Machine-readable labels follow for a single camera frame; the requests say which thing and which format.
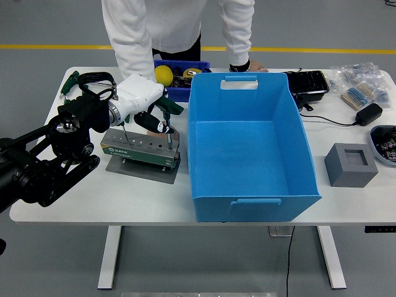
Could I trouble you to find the person's left hand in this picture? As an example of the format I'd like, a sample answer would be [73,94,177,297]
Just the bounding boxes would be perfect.
[247,59,269,73]

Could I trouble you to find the person's right hand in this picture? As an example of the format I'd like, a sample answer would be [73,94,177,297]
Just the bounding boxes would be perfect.
[145,127,181,160]

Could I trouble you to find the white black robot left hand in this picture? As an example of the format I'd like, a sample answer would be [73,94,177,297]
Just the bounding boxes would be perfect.
[114,73,176,134]

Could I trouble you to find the large green T-handle hex key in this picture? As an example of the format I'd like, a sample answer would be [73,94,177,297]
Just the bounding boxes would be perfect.
[151,92,184,152]

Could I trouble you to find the grey green hex key stand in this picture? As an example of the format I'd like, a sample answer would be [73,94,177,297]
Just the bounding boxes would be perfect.
[100,127,182,186]

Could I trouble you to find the large blue folding box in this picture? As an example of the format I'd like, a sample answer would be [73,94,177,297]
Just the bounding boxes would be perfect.
[187,72,323,223]

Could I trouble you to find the black wristwatch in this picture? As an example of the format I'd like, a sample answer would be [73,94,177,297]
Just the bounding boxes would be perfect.
[229,59,251,73]

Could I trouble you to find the dark metal hardware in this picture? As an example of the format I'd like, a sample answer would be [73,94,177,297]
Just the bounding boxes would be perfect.
[171,66,191,89]

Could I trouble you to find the small blue plastic bin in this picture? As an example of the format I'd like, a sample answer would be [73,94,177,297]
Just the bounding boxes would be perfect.
[153,59,212,103]

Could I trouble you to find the black plastic case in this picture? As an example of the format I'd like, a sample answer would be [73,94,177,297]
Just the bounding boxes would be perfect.
[282,70,330,112]

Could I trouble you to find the person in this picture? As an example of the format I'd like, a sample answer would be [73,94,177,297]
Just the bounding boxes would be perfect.
[101,0,269,82]

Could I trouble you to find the clear plastic component bags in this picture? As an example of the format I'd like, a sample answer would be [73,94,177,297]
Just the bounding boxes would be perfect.
[327,61,393,109]

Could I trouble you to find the blue resistor tape bundle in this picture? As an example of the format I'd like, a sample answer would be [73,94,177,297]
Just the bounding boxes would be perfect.
[341,82,377,111]

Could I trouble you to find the black power adapter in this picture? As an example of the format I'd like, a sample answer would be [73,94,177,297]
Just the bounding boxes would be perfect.
[355,103,384,127]

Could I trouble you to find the grey cube block with recess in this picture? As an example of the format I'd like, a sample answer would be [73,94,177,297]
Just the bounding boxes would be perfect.
[324,143,379,189]

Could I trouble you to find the white table leg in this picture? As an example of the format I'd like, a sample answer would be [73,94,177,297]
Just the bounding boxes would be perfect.
[317,225,347,290]
[97,225,122,290]

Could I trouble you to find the blue-rimmed tray with parts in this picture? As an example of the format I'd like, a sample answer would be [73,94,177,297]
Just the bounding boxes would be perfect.
[369,124,396,168]

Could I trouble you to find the black table control panel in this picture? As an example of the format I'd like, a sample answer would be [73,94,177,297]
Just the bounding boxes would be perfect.
[364,226,396,234]

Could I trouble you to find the black adapter cord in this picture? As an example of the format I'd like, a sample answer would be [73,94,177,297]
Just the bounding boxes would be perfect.
[299,113,358,127]

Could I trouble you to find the black hanging cable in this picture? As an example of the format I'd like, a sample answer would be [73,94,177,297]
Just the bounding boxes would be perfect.
[285,226,295,297]

